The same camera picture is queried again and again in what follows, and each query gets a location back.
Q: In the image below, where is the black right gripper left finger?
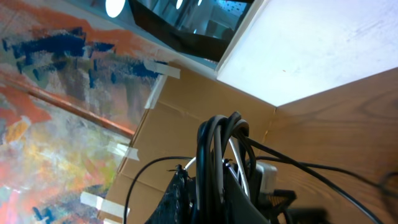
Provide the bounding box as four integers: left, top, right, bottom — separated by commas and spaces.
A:
146, 165, 190, 224

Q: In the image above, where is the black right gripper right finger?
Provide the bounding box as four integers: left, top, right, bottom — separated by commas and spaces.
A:
224, 168, 270, 224

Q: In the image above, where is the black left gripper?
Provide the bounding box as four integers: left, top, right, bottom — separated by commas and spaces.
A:
261, 189, 329, 224

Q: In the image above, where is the white usb cable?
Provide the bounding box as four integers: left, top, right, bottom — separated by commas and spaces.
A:
183, 124, 251, 203

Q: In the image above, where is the black cable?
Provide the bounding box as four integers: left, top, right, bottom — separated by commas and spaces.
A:
123, 111, 398, 224

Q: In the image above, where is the cardboard side panel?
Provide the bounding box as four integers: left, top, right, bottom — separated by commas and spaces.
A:
98, 63, 275, 223

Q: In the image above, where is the colourful abstract painting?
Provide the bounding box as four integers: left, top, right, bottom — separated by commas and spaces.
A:
1, 1, 172, 223

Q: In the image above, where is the dark window pane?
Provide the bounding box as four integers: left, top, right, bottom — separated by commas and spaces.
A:
71, 0, 270, 71

